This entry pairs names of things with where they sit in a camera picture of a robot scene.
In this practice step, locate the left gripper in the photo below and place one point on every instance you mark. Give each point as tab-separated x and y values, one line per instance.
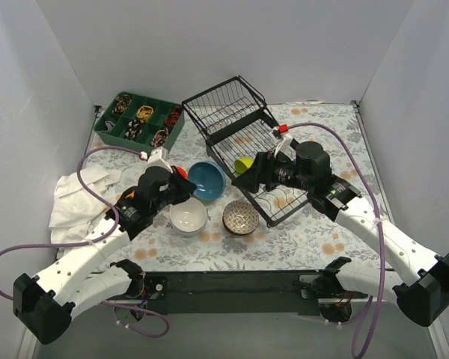
177	185

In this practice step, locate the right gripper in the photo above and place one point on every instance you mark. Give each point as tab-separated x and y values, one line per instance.
263	170

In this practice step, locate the lime green bowl front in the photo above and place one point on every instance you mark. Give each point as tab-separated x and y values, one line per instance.
242	164

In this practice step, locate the lime green bowl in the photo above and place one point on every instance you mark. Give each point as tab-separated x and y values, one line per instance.
242	164
209	197

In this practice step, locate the blue bowl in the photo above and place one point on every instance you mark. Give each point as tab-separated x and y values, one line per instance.
208	177

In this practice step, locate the brown patterned bowl row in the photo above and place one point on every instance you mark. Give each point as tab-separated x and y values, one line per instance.
240	211
240	228

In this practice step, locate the lime green bowl back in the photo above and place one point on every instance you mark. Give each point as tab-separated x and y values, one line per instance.
209	197

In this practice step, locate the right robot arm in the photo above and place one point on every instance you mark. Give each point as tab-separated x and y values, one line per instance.
419	280

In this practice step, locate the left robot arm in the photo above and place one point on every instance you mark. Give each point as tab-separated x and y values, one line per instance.
48	302

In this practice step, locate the pink floral rolled belt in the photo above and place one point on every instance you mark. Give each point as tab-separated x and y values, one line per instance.
160	137

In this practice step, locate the floral patterned table mat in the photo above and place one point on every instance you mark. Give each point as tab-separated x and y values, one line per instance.
305	239

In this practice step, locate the red black rolled belt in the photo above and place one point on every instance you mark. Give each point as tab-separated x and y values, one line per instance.
173	117

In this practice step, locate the dark floral rolled belt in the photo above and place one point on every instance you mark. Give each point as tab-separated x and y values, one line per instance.
134	129

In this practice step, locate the green compartment organizer tray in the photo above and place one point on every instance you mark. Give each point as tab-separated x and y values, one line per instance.
162	109

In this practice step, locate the yellow rolled belt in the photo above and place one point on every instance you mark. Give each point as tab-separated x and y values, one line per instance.
144	113

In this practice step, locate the grey rolled belt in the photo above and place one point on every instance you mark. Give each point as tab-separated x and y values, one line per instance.
107	126

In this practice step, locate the brown patterned rolled belt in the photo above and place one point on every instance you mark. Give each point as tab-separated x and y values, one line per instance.
122	103

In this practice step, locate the white crumpled cloth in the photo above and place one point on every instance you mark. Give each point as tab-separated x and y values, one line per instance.
74	209

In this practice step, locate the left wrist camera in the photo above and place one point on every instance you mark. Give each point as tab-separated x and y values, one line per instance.
159	158

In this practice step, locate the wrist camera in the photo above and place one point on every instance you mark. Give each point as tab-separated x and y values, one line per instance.
159	158
281	133

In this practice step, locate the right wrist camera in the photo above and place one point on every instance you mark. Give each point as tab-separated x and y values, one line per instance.
281	133

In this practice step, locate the black wire dish rack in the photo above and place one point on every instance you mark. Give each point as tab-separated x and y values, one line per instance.
235	122

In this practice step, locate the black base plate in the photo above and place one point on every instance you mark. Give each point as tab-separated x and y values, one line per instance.
206	292

